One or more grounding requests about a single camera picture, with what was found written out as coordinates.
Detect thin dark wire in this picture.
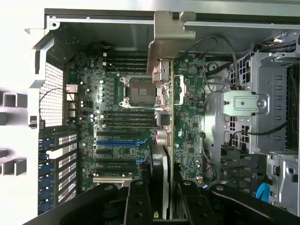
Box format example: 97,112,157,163
187,34,240,91

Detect silver disk bay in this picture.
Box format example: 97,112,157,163
222,51,300,155

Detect white expansion slot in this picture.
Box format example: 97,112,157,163
93,177,133,184

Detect blue expansion slot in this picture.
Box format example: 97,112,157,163
96,140,139,148

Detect open black PC case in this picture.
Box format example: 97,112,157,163
24,8,300,216

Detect grey parts rack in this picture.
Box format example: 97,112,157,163
0,85,31,178

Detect blue data wire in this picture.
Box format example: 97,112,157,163
255,181,270,202

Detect CPU socket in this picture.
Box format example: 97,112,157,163
119,75,160,110

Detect black expansion slot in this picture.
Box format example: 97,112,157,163
96,160,138,169
97,131,138,139

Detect green motherboard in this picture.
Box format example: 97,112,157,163
64,50,207,195

